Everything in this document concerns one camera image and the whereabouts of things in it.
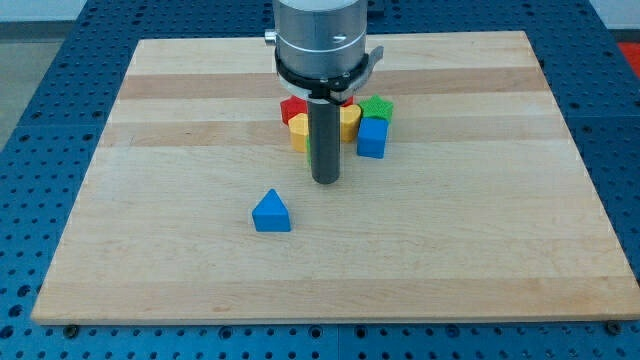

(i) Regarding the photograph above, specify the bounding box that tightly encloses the blue triangle block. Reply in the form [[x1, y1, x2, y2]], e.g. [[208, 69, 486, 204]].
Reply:
[[252, 189, 291, 232]]

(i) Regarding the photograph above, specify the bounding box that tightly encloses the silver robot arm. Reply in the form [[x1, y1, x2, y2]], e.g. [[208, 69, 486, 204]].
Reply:
[[273, 0, 367, 79]]

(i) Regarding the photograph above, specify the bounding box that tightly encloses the yellow rounded block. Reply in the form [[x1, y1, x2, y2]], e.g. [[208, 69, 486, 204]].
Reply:
[[288, 113, 309, 153]]

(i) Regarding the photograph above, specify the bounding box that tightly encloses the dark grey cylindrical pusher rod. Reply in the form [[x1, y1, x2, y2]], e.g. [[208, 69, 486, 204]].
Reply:
[[307, 102, 340, 184]]

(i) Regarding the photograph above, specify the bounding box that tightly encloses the blue cube block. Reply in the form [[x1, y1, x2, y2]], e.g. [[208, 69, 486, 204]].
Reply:
[[356, 117, 389, 159]]

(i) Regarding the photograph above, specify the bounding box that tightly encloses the yellow heart block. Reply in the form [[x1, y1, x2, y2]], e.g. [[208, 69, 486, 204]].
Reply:
[[340, 104, 362, 143]]

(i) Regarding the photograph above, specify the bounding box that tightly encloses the red block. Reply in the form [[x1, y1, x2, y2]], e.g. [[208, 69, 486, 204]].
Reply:
[[280, 95, 308, 125]]

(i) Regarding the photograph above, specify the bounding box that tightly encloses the green star block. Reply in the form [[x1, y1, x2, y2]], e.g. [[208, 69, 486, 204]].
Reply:
[[358, 95, 394, 122]]

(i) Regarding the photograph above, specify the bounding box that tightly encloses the wooden board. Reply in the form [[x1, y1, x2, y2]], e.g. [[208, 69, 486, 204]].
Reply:
[[31, 31, 639, 325]]

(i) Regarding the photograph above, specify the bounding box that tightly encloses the black clamp bracket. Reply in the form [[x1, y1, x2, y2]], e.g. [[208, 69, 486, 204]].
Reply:
[[274, 46, 384, 106]]

